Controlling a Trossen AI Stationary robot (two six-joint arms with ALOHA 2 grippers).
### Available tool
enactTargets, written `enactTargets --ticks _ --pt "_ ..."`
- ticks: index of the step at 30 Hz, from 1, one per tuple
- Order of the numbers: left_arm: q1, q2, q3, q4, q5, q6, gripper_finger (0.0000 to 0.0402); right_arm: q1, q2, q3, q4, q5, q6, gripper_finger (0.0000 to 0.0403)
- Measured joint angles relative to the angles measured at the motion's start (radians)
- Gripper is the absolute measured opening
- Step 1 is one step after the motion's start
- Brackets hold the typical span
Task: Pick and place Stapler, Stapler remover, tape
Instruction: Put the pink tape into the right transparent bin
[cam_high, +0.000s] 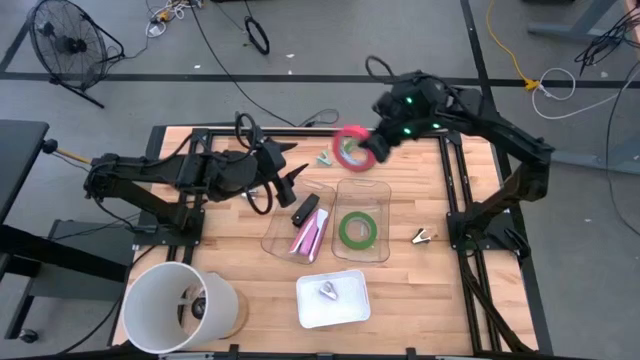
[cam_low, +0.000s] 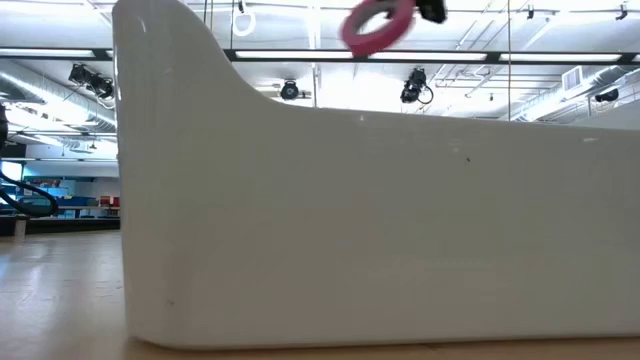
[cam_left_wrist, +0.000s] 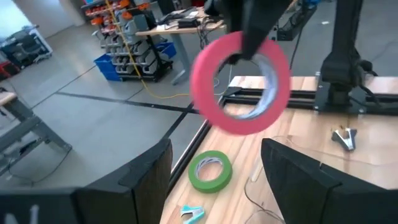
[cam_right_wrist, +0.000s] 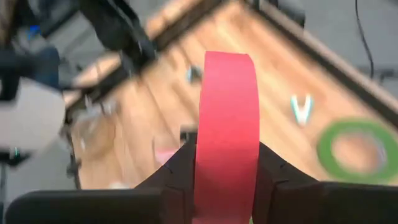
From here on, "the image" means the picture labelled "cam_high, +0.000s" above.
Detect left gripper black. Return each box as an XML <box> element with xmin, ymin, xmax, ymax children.
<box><xmin>252</xmin><ymin>138</ymin><xmax>310</xmax><ymax>209</ymax></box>

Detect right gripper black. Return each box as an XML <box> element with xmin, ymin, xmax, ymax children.
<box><xmin>358</xmin><ymin>83</ymin><xmax>427</xmax><ymax>164</ymax></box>

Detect red tape roll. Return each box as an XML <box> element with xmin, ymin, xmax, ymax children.
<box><xmin>332</xmin><ymin>124</ymin><xmax>379</xmax><ymax>174</ymax></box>

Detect black stapler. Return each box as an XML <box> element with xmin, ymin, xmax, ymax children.
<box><xmin>290</xmin><ymin>192</ymin><xmax>321</xmax><ymax>227</ymax></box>

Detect pink stapler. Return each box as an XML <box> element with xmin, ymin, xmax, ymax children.
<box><xmin>288</xmin><ymin>207</ymin><xmax>330</xmax><ymax>264</ymax></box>

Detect clear plastic tray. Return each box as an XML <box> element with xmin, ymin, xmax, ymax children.
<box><xmin>260</xmin><ymin>178</ymin><xmax>338</xmax><ymax>266</ymax></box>
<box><xmin>330</xmin><ymin>177</ymin><xmax>393</xmax><ymax>265</ymax></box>

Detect white plastic tray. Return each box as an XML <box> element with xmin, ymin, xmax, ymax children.
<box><xmin>295</xmin><ymin>268</ymin><xmax>372</xmax><ymax>330</ymax></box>

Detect grey desk leg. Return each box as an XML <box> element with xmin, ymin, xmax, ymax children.
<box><xmin>524</xmin><ymin>0</ymin><xmax>621</xmax><ymax>44</ymax></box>
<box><xmin>543</xmin><ymin>144</ymin><xmax>640</xmax><ymax>176</ymax></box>

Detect white cylindrical lamp shade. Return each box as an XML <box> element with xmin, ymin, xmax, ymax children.
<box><xmin>120</xmin><ymin>260</ymin><xmax>240</xmax><ymax>355</ymax></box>

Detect black floor fan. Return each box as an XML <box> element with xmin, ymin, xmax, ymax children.
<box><xmin>28</xmin><ymin>0</ymin><xmax>126</xmax><ymax>110</ymax></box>

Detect black rolling desk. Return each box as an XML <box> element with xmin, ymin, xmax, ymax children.
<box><xmin>0</xmin><ymin>118</ymin><xmax>132</xmax><ymax>346</ymax></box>

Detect black aluminium table frame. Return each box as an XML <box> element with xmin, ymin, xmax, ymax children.
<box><xmin>167</xmin><ymin>127</ymin><xmax>539</xmax><ymax>354</ymax></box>

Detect thin black cable loop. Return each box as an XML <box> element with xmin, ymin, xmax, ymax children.
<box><xmin>298</xmin><ymin>108</ymin><xmax>340</xmax><ymax>128</ymax></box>

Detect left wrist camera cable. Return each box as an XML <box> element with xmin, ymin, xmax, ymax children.
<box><xmin>234</xmin><ymin>112</ymin><xmax>275</xmax><ymax>216</ymax></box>

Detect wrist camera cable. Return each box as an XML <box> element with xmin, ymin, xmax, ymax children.
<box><xmin>234</xmin><ymin>112</ymin><xmax>275</xmax><ymax>216</ymax></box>
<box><xmin>364</xmin><ymin>54</ymin><xmax>401</xmax><ymax>84</ymax></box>

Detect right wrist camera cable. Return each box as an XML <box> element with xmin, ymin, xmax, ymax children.
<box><xmin>364</xmin><ymin>54</ymin><xmax>401</xmax><ymax>84</ymax></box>

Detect coiled black cable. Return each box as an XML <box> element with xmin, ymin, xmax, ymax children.
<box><xmin>243</xmin><ymin>14</ymin><xmax>272</xmax><ymax>56</ymax></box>

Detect long black floor cable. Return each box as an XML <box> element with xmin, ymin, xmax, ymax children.
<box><xmin>189</xmin><ymin>0</ymin><xmax>299</xmax><ymax>129</ymax></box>

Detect yellow floor cable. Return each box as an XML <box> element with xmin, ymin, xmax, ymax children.
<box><xmin>485</xmin><ymin>0</ymin><xmax>541</xmax><ymax>92</ymax></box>

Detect white floor cable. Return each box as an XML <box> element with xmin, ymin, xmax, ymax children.
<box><xmin>530</xmin><ymin>67</ymin><xmax>640</xmax><ymax>121</ymax></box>

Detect black cable bundle sleeve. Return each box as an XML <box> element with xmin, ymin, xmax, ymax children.
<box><xmin>457</xmin><ymin>247</ymin><xmax>534</xmax><ymax>355</ymax></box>

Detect thin yellow cable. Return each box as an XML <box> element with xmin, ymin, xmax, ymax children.
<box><xmin>55</xmin><ymin>147</ymin><xmax>94</xmax><ymax>165</ymax></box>

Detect tangled black cables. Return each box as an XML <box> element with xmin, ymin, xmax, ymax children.
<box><xmin>574</xmin><ymin>4</ymin><xmax>640</xmax><ymax>76</ymax></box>

